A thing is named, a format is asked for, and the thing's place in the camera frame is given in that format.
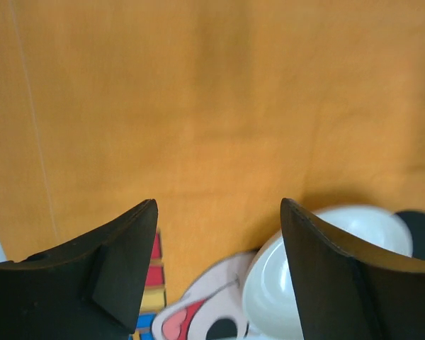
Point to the cream round plate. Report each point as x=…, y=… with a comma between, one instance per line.
x=268, y=298

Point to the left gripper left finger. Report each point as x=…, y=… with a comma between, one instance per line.
x=90, y=287

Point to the orange Mickey Mouse cloth placemat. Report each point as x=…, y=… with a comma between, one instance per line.
x=216, y=109

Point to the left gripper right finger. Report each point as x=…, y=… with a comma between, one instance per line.
x=347, y=288

